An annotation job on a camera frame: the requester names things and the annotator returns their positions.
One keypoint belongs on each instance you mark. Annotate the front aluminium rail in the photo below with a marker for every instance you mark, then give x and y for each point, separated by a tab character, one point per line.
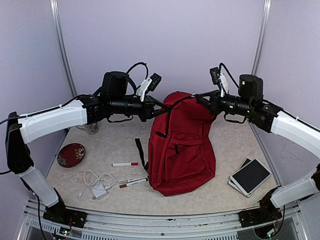
101	225

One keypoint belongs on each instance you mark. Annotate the aluminium frame post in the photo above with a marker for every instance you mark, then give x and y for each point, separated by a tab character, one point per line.
54	5
261	36

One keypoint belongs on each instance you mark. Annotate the white marker dark-red cap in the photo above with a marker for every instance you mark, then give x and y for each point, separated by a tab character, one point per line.
132	183

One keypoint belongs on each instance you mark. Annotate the white marker black cap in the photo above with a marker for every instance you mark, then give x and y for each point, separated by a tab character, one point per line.
132	180

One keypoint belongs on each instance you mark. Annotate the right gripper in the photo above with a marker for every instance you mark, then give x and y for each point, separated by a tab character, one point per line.
215	105

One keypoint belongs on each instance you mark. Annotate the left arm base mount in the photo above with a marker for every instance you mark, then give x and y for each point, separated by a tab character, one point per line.
68	217

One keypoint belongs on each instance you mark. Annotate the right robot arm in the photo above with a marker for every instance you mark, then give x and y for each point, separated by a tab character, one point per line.
273	119

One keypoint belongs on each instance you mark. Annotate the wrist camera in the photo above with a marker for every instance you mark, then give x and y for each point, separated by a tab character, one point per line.
148	85
219	80

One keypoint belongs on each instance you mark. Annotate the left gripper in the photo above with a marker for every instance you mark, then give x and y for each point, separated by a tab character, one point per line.
147	112

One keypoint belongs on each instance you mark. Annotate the white marker red cap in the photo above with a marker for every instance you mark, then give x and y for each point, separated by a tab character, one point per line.
124	164

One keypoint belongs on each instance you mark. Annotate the red backpack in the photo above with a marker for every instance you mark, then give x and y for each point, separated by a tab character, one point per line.
180	154

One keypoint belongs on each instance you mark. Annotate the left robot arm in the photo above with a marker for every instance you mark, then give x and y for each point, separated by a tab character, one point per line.
118	94

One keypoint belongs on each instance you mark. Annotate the right aluminium frame post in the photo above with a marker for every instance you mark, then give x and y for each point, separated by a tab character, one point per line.
261	36

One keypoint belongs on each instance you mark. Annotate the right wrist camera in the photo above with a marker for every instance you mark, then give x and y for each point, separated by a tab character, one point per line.
219	80

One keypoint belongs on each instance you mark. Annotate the white ceramic mug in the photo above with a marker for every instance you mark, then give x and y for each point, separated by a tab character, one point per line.
90	129

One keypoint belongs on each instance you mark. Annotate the red patterned dish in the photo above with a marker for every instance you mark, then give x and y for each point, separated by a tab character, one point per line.
71	155

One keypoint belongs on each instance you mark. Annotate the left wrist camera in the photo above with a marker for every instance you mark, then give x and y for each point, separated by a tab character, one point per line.
148	85

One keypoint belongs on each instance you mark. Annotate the white charger with cable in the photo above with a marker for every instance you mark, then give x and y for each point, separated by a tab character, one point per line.
99	185

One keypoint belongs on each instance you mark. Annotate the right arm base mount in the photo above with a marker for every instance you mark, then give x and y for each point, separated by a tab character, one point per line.
256	216

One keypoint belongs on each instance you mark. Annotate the left aluminium frame post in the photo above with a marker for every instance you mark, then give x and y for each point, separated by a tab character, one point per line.
54	5

